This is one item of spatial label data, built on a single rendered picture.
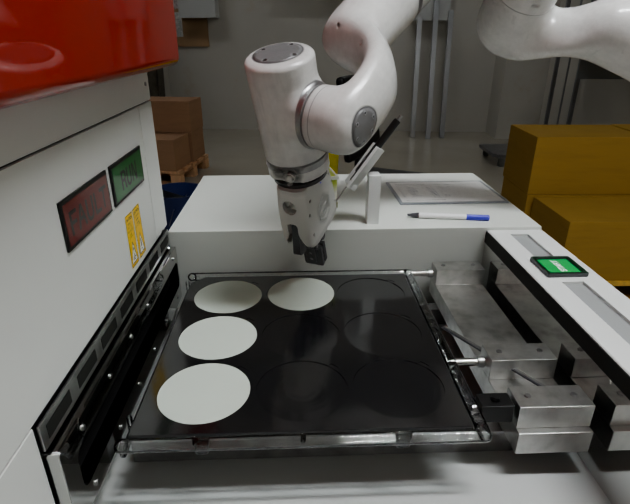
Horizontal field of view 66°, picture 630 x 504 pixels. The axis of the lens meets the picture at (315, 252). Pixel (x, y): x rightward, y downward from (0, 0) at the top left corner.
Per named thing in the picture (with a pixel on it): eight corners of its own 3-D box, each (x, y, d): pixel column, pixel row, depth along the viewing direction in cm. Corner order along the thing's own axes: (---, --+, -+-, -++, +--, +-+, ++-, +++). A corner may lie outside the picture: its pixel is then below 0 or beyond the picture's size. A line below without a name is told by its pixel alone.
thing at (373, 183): (345, 225, 83) (347, 146, 77) (343, 217, 86) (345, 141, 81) (381, 225, 83) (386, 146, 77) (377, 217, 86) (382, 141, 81)
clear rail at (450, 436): (112, 457, 47) (110, 446, 46) (117, 446, 48) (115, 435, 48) (493, 445, 48) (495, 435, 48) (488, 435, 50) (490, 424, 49)
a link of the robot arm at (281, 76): (345, 143, 65) (292, 129, 70) (334, 42, 56) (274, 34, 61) (306, 176, 60) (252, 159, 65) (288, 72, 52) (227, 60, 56)
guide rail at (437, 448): (134, 462, 55) (130, 442, 54) (139, 448, 57) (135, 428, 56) (569, 449, 57) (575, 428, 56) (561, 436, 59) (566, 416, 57)
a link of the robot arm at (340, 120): (470, 30, 69) (356, 178, 57) (373, 21, 77) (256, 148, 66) (468, -36, 62) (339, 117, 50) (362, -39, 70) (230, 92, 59)
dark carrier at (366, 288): (128, 440, 48) (127, 435, 48) (193, 280, 80) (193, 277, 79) (472, 430, 50) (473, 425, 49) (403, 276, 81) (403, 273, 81)
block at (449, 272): (435, 285, 81) (437, 269, 80) (430, 276, 84) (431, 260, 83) (482, 284, 81) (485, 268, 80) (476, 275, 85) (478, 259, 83)
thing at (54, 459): (62, 534, 44) (38, 456, 40) (172, 296, 84) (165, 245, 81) (82, 533, 44) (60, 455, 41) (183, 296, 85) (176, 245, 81)
